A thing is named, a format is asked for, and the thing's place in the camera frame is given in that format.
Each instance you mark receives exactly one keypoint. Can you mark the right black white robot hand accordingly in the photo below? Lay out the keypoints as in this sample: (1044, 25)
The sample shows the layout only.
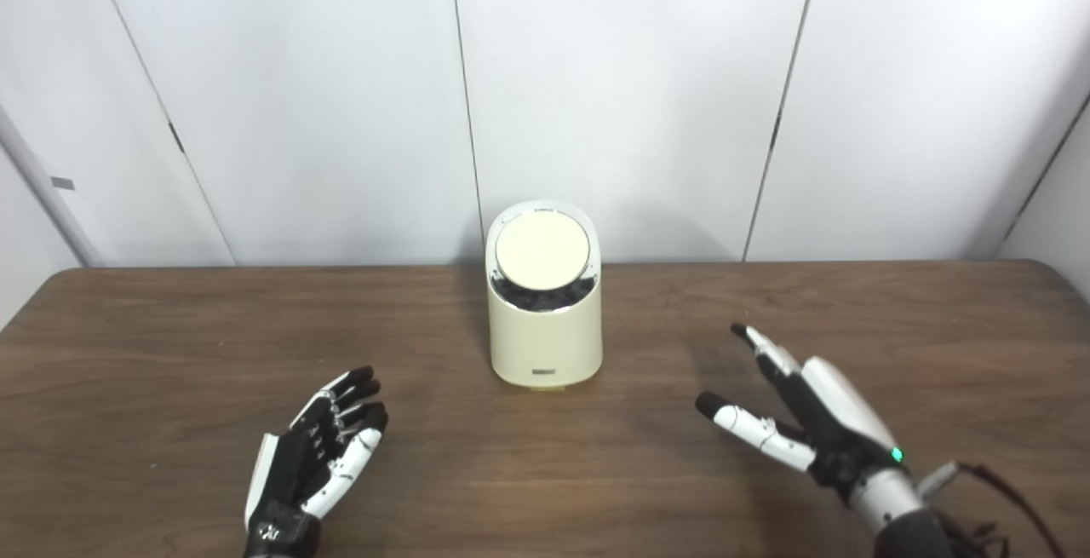
(839, 422)

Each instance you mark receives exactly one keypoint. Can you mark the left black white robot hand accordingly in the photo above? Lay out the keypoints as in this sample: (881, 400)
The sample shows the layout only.
(294, 473)

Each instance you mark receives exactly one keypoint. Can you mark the cream-colored trash bin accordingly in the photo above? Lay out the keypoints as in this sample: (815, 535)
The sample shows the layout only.
(545, 345)

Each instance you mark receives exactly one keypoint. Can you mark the round cream bin lid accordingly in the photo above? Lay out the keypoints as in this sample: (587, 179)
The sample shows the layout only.
(542, 250)

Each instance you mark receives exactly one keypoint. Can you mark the small grey wall tag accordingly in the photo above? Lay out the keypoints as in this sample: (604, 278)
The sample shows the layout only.
(62, 183)

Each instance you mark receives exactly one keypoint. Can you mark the black bin liner bag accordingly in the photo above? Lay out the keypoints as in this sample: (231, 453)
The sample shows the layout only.
(541, 300)

